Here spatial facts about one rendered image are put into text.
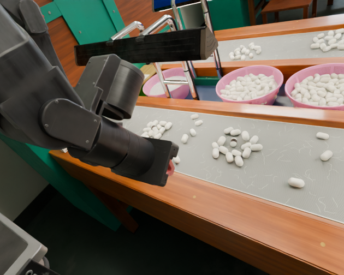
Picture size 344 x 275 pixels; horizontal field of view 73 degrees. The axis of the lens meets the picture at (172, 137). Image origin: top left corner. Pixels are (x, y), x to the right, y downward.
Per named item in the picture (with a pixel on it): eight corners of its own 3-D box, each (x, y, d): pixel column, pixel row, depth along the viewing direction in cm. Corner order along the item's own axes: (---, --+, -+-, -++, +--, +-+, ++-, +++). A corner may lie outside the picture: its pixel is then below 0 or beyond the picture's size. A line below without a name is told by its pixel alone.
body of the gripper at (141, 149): (129, 137, 40) (96, 120, 34) (179, 144, 34) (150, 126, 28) (117, 173, 38) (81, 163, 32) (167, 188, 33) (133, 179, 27)
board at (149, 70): (128, 98, 122) (127, 96, 121) (111, 96, 131) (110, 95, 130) (162, 65, 139) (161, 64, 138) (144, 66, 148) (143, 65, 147)
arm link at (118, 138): (52, 151, 27) (81, 159, 23) (73, 97, 28) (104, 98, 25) (98, 165, 32) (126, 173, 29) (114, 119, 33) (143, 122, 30)
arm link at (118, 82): (-7, 122, 23) (35, 130, 18) (39, 26, 26) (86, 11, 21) (88, 154, 33) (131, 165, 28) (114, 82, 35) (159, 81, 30)
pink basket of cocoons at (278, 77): (288, 115, 87) (288, 94, 81) (218, 124, 97) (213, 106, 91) (279, 79, 106) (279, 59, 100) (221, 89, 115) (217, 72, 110)
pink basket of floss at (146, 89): (200, 98, 116) (195, 82, 110) (150, 117, 118) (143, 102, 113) (189, 77, 137) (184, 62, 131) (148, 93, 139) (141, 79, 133)
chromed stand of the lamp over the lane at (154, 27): (186, 140, 96) (143, 34, 68) (150, 133, 108) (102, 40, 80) (206, 112, 106) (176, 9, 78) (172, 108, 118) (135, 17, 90)
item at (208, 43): (206, 60, 60) (199, 33, 55) (77, 66, 97) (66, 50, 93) (219, 46, 64) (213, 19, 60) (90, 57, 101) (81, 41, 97)
